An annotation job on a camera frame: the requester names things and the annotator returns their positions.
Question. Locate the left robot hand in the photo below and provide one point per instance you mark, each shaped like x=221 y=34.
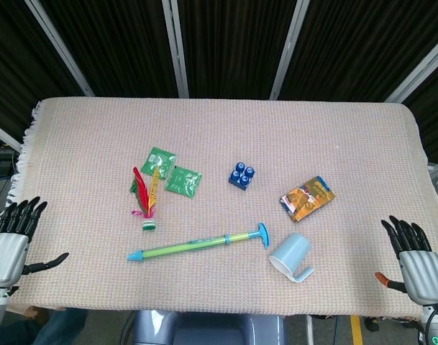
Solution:
x=6 y=251

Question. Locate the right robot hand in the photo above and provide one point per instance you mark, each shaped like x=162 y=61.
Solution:
x=418 y=273

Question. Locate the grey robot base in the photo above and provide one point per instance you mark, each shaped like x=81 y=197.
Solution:
x=208 y=328

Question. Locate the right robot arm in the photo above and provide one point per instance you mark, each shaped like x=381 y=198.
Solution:
x=433 y=325

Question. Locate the red green feather shuttlecock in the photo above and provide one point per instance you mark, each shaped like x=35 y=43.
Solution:
x=145 y=197

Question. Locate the light blue plastic mug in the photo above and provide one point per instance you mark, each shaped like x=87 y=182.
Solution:
x=290 y=254

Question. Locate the orange snack packet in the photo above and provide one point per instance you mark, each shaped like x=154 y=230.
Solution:
x=306 y=198

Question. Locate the green sachet packet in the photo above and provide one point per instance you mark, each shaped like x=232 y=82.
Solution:
x=183 y=182
x=158 y=162

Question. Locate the green blue water pump toy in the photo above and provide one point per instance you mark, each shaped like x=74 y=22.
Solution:
x=199 y=244

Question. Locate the blue toy building block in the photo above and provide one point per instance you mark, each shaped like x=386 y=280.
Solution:
x=243 y=175

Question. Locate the beige woven tablecloth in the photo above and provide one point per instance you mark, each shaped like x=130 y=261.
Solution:
x=218 y=201

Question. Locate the black curtain partition screen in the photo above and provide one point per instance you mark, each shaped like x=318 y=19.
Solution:
x=218 y=46

